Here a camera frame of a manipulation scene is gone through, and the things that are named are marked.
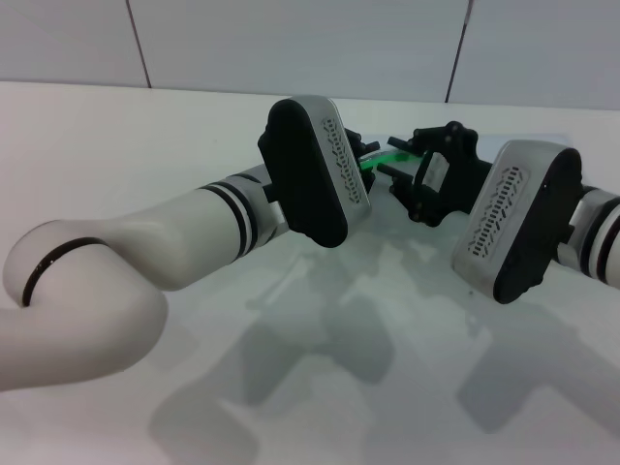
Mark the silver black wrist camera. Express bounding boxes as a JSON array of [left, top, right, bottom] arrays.
[[256, 95, 374, 251], [450, 139, 582, 305]]

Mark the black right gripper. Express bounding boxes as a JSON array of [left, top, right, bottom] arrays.
[[380, 120, 495, 228]]

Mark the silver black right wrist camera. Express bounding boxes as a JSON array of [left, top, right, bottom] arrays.
[[450, 139, 582, 305]]

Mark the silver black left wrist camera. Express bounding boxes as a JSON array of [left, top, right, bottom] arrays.
[[256, 95, 374, 251]]

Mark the clear green-zip document bag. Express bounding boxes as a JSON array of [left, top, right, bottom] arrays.
[[358, 139, 422, 171]]

